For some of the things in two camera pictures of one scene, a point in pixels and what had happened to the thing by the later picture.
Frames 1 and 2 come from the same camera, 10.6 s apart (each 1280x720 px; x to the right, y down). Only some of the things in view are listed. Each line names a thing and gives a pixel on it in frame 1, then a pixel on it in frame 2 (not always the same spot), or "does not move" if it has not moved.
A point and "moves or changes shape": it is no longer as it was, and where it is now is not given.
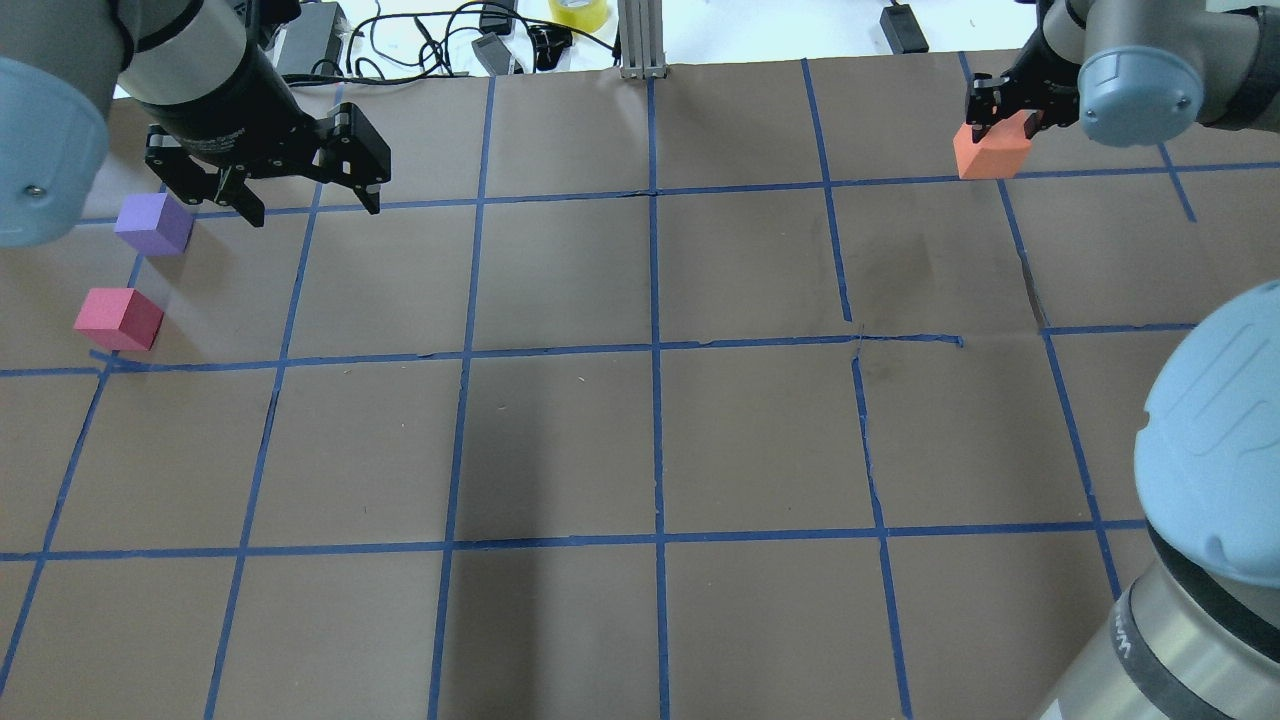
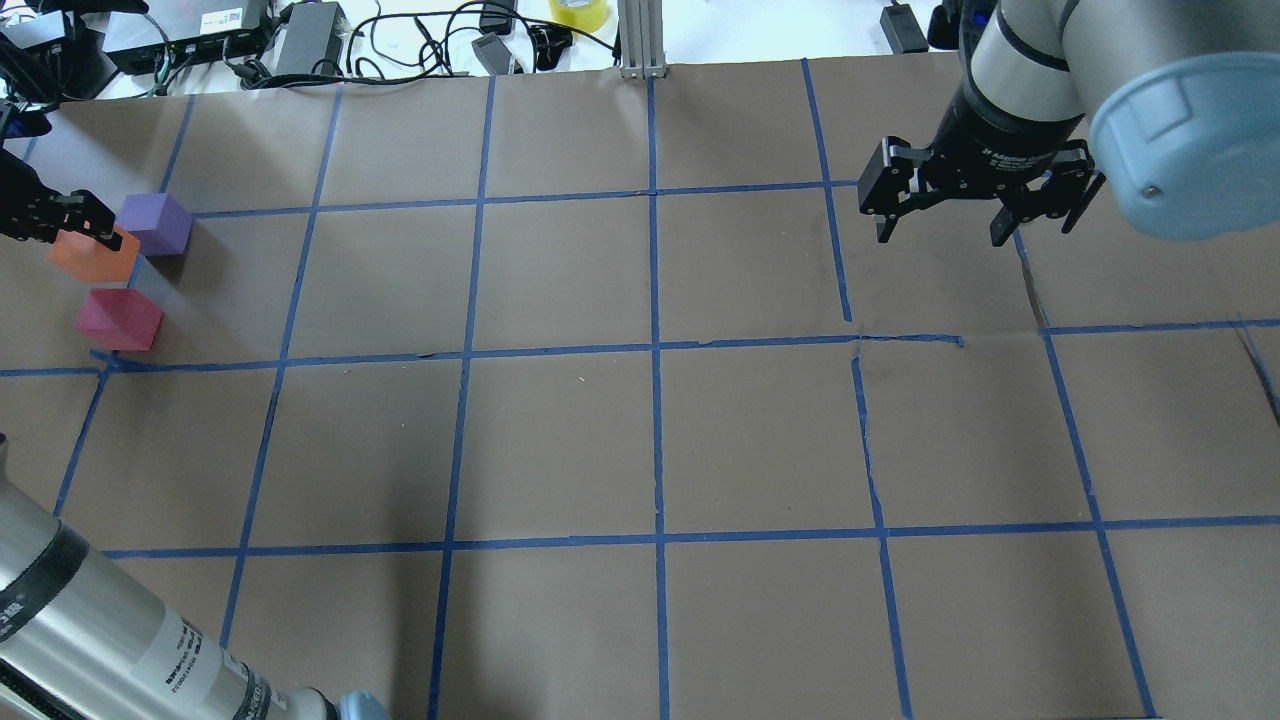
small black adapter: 902,29 does not move
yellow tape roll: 584,15 does not move
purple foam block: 152,223 does not move
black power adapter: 313,40 does not move
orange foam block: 1002,153 moves or changes shape
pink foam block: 121,318 does not move
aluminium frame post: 641,39 does not move
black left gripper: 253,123 -> 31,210
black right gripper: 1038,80 -> 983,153
